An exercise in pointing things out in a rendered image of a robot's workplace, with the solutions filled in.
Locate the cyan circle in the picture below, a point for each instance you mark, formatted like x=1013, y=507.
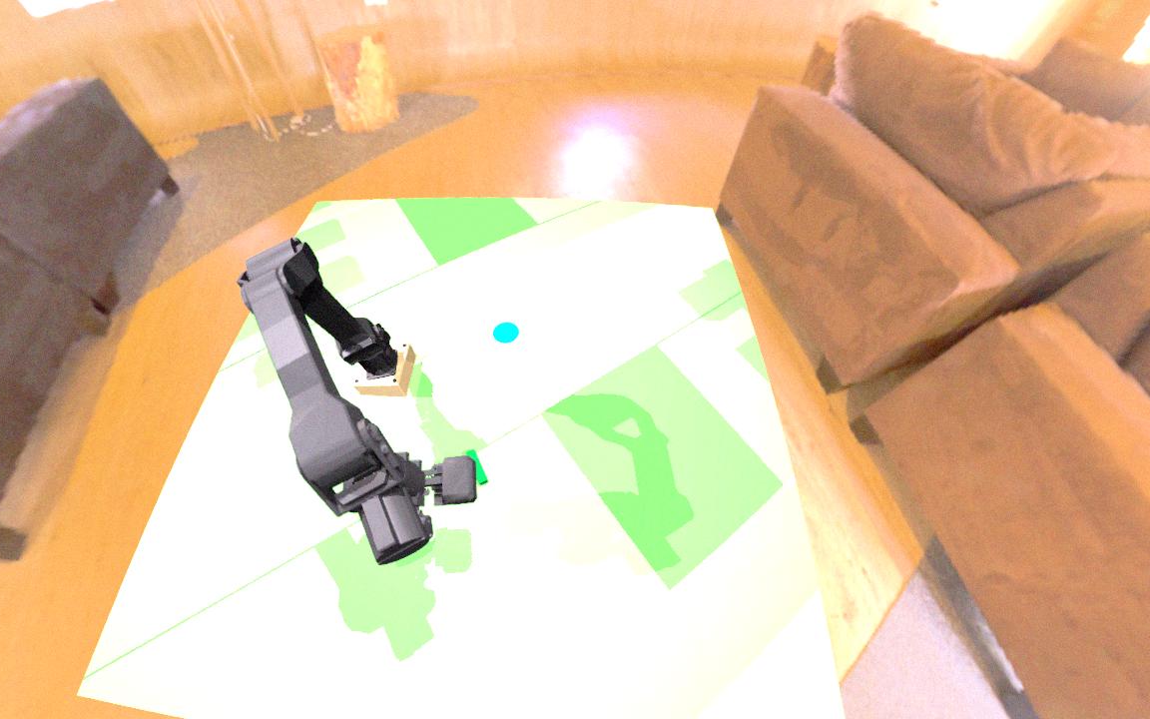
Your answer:
x=506, y=332

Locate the green rectangular post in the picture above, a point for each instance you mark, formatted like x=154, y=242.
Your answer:
x=480, y=474

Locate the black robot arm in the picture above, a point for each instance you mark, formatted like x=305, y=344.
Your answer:
x=333, y=442

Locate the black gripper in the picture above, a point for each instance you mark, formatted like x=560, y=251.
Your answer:
x=454, y=480

